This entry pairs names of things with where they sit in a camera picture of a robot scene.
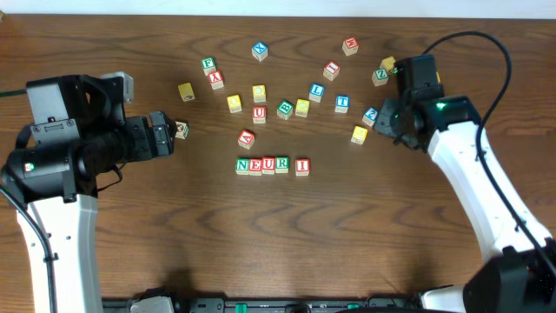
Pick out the yellow S block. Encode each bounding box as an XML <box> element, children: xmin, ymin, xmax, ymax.
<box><xmin>351</xmin><ymin>126</ymin><xmax>368</xmax><ymax>145</ymax></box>

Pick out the red E block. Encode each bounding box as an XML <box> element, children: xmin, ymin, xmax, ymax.
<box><xmin>248</xmin><ymin>158</ymin><xmax>262</xmax><ymax>176</ymax></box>

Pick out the red u block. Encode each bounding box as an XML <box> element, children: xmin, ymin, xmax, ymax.
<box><xmin>252</xmin><ymin>106</ymin><xmax>267</xmax><ymax>123</ymax></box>
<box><xmin>261</xmin><ymin>157</ymin><xmax>276</xmax><ymax>175</ymax></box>

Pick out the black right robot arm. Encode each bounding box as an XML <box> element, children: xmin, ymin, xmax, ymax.
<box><xmin>374</xmin><ymin>55</ymin><xmax>555</xmax><ymax>312</ymax></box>

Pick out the green R block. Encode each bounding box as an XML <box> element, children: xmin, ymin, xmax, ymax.
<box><xmin>275</xmin><ymin>156</ymin><xmax>289</xmax><ymax>174</ymax></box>

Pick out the yellow block upper right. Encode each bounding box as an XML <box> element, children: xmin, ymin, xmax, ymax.
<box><xmin>380</xmin><ymin>57</ymin><xmax>396</xmax><ymax>74</ymax></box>

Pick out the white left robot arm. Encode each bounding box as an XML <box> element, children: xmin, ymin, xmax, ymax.
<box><xmin>1</xmin><ymin>72</ymin><xmax>178</xmax><ymax>312</ymax></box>

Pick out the blue L block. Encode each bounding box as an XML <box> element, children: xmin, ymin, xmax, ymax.
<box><xmin>308</xmin><ymin>83</ymin><xmax>325</xmax><ymax>103</ymax></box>

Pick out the red M block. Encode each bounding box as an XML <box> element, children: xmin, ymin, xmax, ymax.
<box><xmin>342</xmin><ymin>37</ymin><xmax>360</xmax><ymax>56</ymax></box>

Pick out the red Y block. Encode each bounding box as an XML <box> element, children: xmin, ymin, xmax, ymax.
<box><xmin>208</xmin><ymin>70</ymin><xmax>224</xmax><ymax>90</ymax></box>

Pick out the red i block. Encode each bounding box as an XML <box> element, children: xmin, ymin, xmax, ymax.
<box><xmin>295</xmin><ymin>159</ymin><xmax>310</xmax><ymax>176</ymax></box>
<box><xmin>323</xmin><ymin>61</ymin><xmax>341</xmax><ymax>81</ymax></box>

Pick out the red A block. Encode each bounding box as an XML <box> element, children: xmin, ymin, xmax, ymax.
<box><xmin>238</xmin><ymin>130</ymin><xmax>255</xmax><ymax>150</ymax></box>

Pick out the green Z block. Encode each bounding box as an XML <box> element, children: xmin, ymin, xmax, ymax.
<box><xmin>372</xmin><ymin>69</ymin><xmax>389</xmax><ymax>87</ymax></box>

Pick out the green F block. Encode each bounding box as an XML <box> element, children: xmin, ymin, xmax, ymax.
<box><xmin>201</xmin><ymin>57</ymin><xmax>216</xmax><ymax>76</ymax></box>

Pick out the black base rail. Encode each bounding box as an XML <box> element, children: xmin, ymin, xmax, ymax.
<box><xmin>102</xmin><ymin>288</ymin><xmax>423</xmax><ymax>313</ymax></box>

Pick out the picture face wooden block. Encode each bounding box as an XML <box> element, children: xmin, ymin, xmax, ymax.
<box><xmin>175</xmin><ymin>121</ymin><xmax>189</xmax><ymax>139</ymax></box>

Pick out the green N block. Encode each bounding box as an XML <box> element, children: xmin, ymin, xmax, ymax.
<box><xmin>235</xmin><ymin>158</ymin><xmax>249</xmax><ymax>175</ymax></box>

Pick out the blue 2 block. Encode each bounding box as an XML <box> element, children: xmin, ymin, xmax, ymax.
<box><xmin>362</xmin><ymin>107</ymin><xmax>379</xmax><ymax>127</ymax></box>

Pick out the green B block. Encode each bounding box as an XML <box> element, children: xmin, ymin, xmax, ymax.
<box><xmin>277</xmin><ymin>100</ymin><xmax>294</xmax><ymax>120</ymax></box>

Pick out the yellow block left middle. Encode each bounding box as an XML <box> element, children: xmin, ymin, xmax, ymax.
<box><xmin>227</xmin><ymin>95</ymin><xmax>242</xmax><ymax>113</ymax></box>

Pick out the blue T block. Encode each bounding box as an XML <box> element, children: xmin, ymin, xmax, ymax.
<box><xmin>334</xmin><ymin>95</ymin><xmax>350</xmax><ymax>113</ymax></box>

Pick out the yellow block far left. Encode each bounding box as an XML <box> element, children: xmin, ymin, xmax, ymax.
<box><xmin>178</xmin><ymin>83</ymin><xmax>195</xmax><ymax>102</ymax></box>

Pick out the yellow block upper middle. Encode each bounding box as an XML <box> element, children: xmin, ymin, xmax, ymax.
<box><xmin>252</xmin><ymin>84</ymin><xmax>267</xmax><ymax>103</ymax></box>

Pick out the blue X block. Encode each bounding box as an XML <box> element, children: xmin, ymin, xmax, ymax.
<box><xmin>251</xmin><ymin>42</ymin><xmax>268</xmax><ymax>62</ymax></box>

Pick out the yellow block centre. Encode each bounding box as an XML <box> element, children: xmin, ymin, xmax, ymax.
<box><xmin>295</xmin><ymin>99</ymin><xmax>310</xmax><ymax>117</ymax></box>

